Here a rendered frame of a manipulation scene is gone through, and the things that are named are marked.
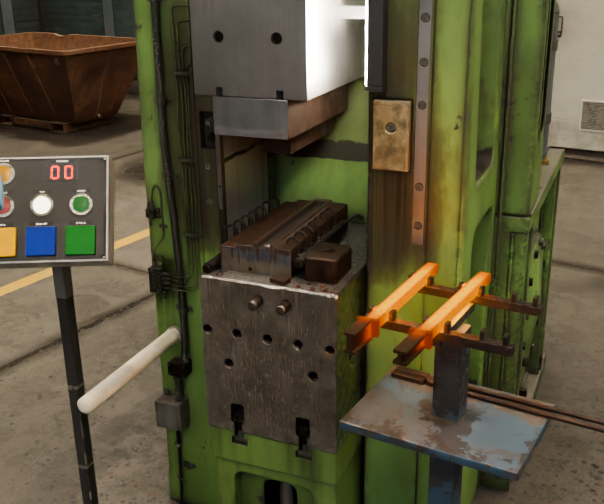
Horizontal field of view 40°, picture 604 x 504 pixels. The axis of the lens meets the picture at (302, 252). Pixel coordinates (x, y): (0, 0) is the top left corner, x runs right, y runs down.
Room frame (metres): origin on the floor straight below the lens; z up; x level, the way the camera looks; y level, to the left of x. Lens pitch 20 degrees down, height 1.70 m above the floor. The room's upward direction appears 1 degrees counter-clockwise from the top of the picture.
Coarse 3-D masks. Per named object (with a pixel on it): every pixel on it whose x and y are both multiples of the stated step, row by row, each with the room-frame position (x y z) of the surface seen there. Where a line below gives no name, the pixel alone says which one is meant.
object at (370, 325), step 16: (416, 272) 1.75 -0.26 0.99; (432, 272) 1.77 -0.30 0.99; (400, 288) 1.66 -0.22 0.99; (416, 288) 1.68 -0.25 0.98; (384, 304) 1.58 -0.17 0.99; (400, 304) 1.60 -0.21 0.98; (368, 320) 1.48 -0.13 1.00; (384, 320) 1.53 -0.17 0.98; (352, 336) 1.41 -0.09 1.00; (368, 336) 1.48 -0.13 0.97; (352, 352) 1.41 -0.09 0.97
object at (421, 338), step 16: (480, 272) 1.75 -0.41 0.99; (464, 288) 1.66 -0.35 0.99; (448, 304) 1.57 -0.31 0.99; (464, 304) 1.60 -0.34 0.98; (432, 320) 1.49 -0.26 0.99; (448, 320) 1.52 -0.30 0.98; (416, 336) 1.41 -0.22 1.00; (432, 336) 1.43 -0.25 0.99; (400, 352) 1.35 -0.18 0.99; (416, 352) 1.39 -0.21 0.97
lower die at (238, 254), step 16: (288, 208) 2.28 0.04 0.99; (320, 208) 2.24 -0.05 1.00; (336, 208) 2.26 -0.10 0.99; (256, 224) 2.16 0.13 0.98; (272, 224) 2.13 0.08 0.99; (304, 224) 2.12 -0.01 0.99; (320, 224) 2.12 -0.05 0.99; (240, 240) 2.00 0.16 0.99; (256, 240) 1.97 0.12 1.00; (304, 240) 2.00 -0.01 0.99; (224, 256) 1.99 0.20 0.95; (240, 256) 1.97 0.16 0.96; (256, 256) 1.96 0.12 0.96; (272, 256) 1.94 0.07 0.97; (288, 256) 1.92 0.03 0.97; (256, 272) 1.96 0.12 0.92; (272, 272) 1.94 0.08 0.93; (288, 272) 1.92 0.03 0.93
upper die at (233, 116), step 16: (224, 96) 1.99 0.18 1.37; (320, 96) 2.11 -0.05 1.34; (336, 96) 2.22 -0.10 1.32; (224, 112) 1.98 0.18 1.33; (240, 112) 1.97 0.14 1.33; (256, 112) 1.95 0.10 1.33; (272, 112) 1.93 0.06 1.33; (288, 112) 1.92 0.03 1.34; (304, 112) 2.01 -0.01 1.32; (320, 112) 2.11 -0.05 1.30; (336, 112) 2.22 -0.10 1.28; (224, 128) 1.98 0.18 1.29; (240, 128) 1.97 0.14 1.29; (256, 128) 1.95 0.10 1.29; (272, 128) 1.93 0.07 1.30; (288, 128) 1.92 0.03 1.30; (304, 128) 2.01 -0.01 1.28
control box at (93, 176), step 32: (0, 160) 2.08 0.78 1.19; (32, 160) 2.08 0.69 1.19; (64, 160) 2.08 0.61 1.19; (96, 160) 2.08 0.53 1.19; (32, 192) 2.04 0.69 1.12; (64, 192) 2.04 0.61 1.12; (96, 192) 2.04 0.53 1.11; (0, 224) 1.99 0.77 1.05; (32, 224) 1.99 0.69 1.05; (64, 224) 2.00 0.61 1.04; (96, 224) 2.00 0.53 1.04; (32, 256) 1.95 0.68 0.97; (64, 256) 1.95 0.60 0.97; (96, 256) 1.96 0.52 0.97
